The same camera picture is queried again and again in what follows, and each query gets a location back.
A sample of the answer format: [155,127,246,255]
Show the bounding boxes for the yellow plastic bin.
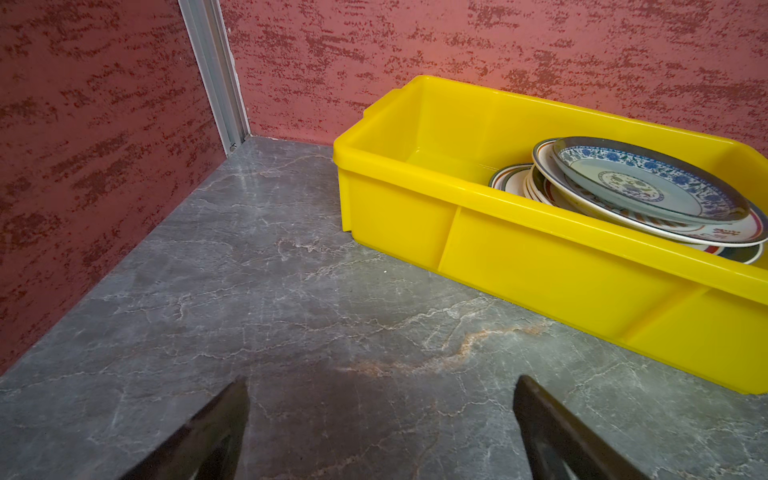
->
[333,76,767,394]

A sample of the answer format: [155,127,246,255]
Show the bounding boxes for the white plate green rim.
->
[488,163,533,198]
[526,166,764,264]

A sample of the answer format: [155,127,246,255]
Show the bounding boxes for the left aluminium corner post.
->
[178,0,251,155]

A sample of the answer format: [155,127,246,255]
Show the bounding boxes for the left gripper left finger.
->
[122,377,250,479]

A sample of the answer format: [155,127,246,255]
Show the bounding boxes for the teal patterned small plate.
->
[552,136,750,224]

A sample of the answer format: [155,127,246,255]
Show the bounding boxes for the white plate orange sunburst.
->
[532,139,767,248]

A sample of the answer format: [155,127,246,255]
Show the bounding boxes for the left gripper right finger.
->
[513,375,647,479]

